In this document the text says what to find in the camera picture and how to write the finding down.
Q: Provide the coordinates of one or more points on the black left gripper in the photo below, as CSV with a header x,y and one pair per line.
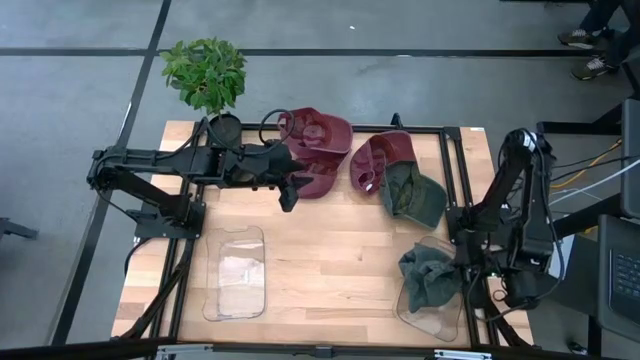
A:
x,y
260,175

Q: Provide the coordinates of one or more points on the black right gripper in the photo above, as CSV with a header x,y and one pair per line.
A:
x,y
520,290

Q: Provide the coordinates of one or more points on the dark green cloth pile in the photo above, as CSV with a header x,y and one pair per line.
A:
x,y
415,200
427,280

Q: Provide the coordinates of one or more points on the clear plastic bin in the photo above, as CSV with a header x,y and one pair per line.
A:
x,y
235,300
435,325

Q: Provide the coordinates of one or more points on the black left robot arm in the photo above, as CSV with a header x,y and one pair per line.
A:
x,y
150,159

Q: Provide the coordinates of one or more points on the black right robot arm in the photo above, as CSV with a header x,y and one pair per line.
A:
x,y
537,225

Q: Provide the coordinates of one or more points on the white box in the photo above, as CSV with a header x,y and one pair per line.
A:
x,y
562,260

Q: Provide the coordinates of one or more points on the black desk leg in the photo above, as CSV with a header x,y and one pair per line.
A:
x,y
590,217

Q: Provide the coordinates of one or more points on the potted green plant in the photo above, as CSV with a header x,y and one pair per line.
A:
x,y
205,75

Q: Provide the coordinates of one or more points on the dark gray laptop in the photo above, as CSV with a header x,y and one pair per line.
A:
x,y
625,275

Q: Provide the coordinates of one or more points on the black stand base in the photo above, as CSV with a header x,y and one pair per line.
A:
x,y
565,128

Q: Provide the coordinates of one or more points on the dark gray monitor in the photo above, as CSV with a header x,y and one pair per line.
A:
x,y
632,160

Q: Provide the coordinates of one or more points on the person's shoe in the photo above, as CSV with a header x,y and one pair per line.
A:
x,y
595,67
577,39

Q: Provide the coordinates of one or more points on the person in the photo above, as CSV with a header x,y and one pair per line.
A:
x,y
600,15

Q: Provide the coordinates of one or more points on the black stand foot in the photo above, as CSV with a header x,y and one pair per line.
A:
x,y
15,229

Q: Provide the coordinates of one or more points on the black crossbar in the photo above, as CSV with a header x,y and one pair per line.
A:
x,y
50,352

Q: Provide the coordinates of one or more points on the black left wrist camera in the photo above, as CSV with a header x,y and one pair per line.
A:
x,y
277,152

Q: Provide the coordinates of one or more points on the silver metal bracket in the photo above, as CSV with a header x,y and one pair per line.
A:
x,y
185,350
462,355

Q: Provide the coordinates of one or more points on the black frame clamp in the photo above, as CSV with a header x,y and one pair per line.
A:
x,y
396,121

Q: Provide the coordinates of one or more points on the black aluminium table frame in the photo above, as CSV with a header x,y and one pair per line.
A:
x,y
425,129

